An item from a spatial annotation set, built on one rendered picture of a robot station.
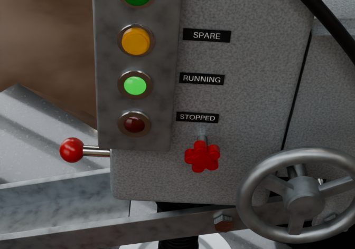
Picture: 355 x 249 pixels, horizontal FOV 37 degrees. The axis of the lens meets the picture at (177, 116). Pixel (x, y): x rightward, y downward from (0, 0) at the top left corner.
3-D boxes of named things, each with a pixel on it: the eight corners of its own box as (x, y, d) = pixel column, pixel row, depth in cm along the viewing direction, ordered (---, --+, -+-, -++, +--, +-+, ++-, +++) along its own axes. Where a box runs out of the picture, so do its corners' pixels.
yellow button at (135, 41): (149, 50, 51) (150, 27, 50) (149, 56, 50) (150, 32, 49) (122, 49, 51) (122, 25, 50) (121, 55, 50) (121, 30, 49)
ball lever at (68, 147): (121, 153, 69) (121, 134, 67) (119, 170, 67) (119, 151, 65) (62, 150, 69) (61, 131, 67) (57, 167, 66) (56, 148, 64)
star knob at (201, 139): (215, 149, 62) (219, 123, 59) (217, 175, 58) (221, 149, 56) (183, 147, 62) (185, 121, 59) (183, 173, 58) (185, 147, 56)
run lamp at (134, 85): (147, 90, 55) (148, 70, 53) (146, 98, 54) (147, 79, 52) (123, 89, 55) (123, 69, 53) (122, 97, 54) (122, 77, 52)
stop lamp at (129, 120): (146, 128, 58) (146, 111, 56) (145, 137, 57) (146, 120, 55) (123, 127, 58) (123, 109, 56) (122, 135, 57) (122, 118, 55)
